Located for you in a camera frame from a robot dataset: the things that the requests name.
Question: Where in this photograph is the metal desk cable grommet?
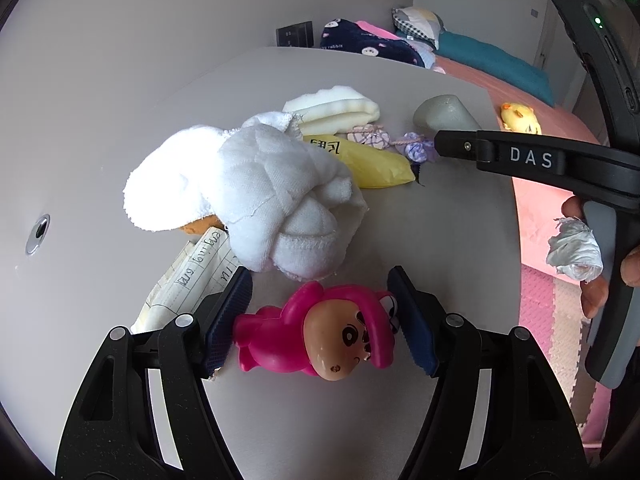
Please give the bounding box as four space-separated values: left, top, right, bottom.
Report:
25 214 51 256

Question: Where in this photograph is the printed paper sheet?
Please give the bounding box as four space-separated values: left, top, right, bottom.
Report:
130 228 239 334

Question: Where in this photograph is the colourful foam floor mat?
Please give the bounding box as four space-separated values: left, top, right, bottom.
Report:
518 264 611 451

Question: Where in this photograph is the grey foam wedge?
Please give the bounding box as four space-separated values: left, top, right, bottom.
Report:
413 94 480 132

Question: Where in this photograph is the white towel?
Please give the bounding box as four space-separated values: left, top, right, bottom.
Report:
122 112 368 282

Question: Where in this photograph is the orange round object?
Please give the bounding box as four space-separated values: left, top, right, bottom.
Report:
180 214 224 236

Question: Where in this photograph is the pink plaid hair scrunchie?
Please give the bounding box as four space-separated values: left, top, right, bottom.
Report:
346 124 393 150

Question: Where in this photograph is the person's right hand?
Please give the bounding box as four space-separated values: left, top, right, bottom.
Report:
560 195 640 319

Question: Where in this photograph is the purple bow hair tie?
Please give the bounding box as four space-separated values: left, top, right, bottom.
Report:
391 131 437 165

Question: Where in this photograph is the patterned checked pillow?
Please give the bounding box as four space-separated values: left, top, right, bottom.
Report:
392 6 446 50

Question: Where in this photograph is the yellow chick plush toy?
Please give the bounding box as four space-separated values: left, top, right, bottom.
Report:
500 103 542 136

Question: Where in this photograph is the navy cartoon blanket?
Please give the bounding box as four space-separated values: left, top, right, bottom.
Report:
320 18 425 67

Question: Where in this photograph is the pink bed sheet mattress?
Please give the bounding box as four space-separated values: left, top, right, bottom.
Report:
436 55 598 283

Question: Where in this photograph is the yellow snack bag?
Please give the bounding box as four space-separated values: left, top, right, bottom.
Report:
303 134 416 190

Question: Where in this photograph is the teal pillow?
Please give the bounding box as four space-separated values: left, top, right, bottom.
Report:
437 32 555 107

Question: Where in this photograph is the grey desk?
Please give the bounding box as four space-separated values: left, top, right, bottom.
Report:
1 48 520 466

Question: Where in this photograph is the pink folded clothing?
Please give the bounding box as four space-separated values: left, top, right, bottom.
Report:
356 21 400 40

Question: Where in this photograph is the black wall socket panel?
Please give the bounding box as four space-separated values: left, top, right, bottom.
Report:
276 21 314 48

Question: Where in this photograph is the pink cartoon figure toy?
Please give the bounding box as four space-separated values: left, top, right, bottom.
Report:
232 282 399 382

